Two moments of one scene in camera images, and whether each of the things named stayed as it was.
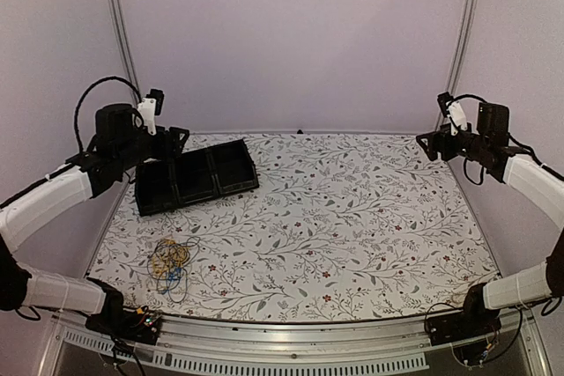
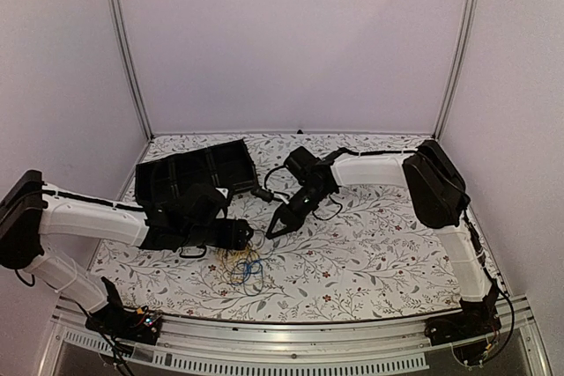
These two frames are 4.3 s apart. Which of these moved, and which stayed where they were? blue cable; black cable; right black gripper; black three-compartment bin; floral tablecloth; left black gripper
Moved: blue cable; left black gripper; black cable; right black gripper
Stayed: black three-compartment bin; floral tablecloth
